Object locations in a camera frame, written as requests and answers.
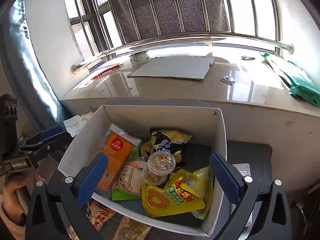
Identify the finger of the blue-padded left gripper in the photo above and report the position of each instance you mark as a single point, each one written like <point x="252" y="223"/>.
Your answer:
<point x="45" y="134"/>

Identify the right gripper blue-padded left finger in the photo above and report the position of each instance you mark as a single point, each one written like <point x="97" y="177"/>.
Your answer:
<point x="56" y="206"/>

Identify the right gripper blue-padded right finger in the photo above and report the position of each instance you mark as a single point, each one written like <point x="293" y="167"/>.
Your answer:
<point x="273" y="220"/>

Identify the white rice cake snack bag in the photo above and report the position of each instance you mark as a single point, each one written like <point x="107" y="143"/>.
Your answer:
<point x="131" y="177"/>

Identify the orange snack packet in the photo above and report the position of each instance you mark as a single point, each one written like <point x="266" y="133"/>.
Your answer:
<point x="117" y="146"/>

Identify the clear jelly cup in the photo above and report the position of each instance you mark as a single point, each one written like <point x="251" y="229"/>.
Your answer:
<point x="152" y="178"/>
<point x="161" y="163"/>

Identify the yellow sunflower snack bag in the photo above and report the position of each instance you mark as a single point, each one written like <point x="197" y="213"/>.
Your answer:
<point x="175" y="199"/>

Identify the black yellow chips bag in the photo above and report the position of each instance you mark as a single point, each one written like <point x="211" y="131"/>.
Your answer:
<point x="168" y="139"/>

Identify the green seaweed snack bag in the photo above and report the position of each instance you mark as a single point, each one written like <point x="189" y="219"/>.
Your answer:
<point x="120" y="195"/>

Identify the yellow potato chips bag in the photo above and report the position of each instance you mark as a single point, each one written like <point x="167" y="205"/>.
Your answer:
<point x="195" y="190"/>

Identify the fluffy cream sleeve forearm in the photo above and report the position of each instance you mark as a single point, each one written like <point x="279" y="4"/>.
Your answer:
<point x="18" y="232"/>

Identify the person's left hand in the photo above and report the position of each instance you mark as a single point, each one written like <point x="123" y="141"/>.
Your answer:
<point x="11" y="205"/>

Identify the cow pattern snack bag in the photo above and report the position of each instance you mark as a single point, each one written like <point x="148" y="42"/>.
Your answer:
<point x="98" y="214"/>

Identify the tissue pack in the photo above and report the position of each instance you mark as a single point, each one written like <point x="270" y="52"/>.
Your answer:
<point x="75" y="124"/>

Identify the grey-blue curtain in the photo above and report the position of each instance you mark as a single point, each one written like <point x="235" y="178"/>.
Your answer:
<point x="23" y="71"/>

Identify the green plastic bag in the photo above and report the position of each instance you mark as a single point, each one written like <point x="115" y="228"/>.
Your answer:
<point x="295" y="79"/>

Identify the grey hanging towel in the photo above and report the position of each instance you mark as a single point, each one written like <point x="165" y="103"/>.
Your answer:
<point x="143" y="19"/>

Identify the flat cardboard sheet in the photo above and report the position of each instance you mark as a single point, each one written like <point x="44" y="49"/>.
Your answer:
<point x="178" y="67"/>

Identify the steel window rail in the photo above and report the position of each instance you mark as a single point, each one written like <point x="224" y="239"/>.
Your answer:
<point x="227" y="39"/>

